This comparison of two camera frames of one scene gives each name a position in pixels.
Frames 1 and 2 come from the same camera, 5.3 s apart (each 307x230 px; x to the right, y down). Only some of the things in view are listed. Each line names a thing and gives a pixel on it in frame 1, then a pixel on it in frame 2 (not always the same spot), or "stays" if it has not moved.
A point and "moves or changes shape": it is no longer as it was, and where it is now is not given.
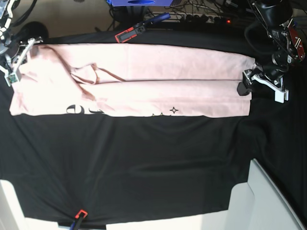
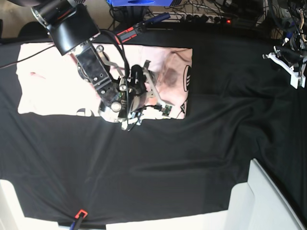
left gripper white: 12,77 → 138,93
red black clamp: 131,33 stays
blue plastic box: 140,3 stays
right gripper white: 281,94 → 293,62
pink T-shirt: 115,80 moves or changes shape
